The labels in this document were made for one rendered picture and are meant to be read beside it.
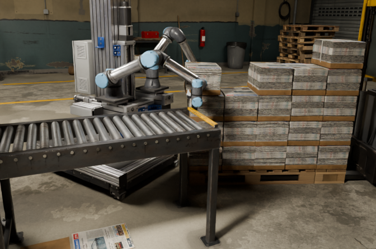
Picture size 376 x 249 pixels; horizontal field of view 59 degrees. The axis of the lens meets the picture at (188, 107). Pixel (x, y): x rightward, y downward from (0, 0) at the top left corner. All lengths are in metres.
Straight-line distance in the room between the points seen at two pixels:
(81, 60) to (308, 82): 1.98
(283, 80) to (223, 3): 7.54
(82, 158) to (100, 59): 1.36
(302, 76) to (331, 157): 0.81
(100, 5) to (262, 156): 1.90
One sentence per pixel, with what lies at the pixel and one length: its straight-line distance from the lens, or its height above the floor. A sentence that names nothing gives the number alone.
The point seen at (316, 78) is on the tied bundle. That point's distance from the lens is 3.04.
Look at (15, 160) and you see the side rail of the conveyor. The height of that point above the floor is 0.77.
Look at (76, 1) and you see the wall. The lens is 9.10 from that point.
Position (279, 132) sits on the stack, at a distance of 3.04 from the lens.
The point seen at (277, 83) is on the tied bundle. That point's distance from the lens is 2.91.
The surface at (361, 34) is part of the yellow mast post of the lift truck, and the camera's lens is 3.75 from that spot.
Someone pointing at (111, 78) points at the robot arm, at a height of 1.01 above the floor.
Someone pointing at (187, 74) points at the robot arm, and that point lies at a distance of 2.49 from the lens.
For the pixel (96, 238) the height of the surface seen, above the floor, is 0.01.
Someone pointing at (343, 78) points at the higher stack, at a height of 0.98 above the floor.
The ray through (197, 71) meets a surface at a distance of 2.73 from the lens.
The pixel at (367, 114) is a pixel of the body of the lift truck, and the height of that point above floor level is 0.54.
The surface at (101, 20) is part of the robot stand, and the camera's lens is 2.99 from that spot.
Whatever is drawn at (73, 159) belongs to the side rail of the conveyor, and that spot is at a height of 0.74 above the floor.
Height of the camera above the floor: 1.46
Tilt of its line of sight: 15 degrees down
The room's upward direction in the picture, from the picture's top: 1 degrees clockwise
